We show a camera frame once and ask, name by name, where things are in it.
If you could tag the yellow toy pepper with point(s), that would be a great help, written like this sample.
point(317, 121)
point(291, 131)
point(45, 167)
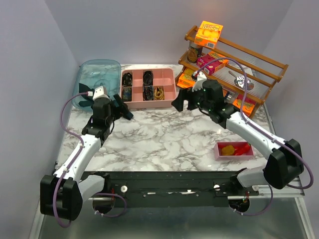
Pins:
point(228, 150)

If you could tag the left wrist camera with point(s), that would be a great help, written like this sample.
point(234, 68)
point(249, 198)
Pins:
point(100, 92)

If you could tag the rolled yellow tie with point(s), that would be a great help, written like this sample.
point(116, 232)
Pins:
point(158, 93)

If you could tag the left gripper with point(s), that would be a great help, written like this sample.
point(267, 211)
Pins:
point(120, 109)

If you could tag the pink sponge box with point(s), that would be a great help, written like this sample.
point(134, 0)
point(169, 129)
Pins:
point(214, 66)

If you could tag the orange sponge box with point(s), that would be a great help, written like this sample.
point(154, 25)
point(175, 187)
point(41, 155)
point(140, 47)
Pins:
point(208, 34)
point(249, 104)
point(185, 80)

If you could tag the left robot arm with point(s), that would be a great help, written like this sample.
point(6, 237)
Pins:
point(62, 194)

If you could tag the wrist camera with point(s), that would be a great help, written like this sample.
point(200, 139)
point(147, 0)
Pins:
point(100, 92)
point(199, 80)

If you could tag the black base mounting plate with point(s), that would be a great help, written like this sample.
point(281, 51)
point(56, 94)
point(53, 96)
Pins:
point(171, 189)

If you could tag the red toy pepper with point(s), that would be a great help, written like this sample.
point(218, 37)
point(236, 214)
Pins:
point(243, 149)

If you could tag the orange cylindrical bottle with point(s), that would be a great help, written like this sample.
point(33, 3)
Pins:
point(229, 96)

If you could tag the aluminium frame rail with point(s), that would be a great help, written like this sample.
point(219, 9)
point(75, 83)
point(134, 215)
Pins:
point(264, 192)

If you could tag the small pink tray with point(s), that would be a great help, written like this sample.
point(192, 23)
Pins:
point(218, 157)

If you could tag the metal scoop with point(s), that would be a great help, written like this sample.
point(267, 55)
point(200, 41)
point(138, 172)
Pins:
point(241, 82)

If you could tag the dark tin can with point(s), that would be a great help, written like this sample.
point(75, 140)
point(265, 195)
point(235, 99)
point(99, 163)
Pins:
point(194, 52)

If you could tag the orange sponge box top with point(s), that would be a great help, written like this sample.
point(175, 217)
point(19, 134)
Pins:
point(208, 34)

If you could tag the rolled dark tie front-left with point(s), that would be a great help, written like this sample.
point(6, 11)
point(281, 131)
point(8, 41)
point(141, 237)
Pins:
point(127, 94)

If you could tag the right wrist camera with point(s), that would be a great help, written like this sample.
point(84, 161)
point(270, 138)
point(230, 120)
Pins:
point(199, 80)

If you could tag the rolled black tie back-left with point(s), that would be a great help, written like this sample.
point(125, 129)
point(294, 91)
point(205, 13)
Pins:
point(127, 79)

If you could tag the wooden three-tier shelf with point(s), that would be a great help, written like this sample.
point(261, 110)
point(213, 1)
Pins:
point(263, 71)

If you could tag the orange sponge box lower right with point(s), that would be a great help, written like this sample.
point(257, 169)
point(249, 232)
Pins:
point(249, 104)

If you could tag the dark green tie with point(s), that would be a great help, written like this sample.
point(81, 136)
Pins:
point(87, 101)

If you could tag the blue transparent lid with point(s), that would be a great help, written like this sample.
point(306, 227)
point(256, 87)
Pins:
point(100, 72)

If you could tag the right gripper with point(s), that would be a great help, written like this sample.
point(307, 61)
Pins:
point(185, 94)

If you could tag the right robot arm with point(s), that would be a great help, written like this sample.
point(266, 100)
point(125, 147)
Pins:
point(283, 157)

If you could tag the rolled black tie back-middle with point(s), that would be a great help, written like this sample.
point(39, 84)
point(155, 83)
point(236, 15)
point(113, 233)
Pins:
point(148, 78)

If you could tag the orange sponge box lower left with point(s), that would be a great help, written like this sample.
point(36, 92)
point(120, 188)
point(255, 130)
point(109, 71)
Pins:
point(185, 80)

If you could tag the rolled patterned tie front-middle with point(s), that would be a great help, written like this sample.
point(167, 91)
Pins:
point(148, 93)

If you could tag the pink divided organizer box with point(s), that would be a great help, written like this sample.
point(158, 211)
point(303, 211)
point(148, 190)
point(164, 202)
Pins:
point(163, 77)

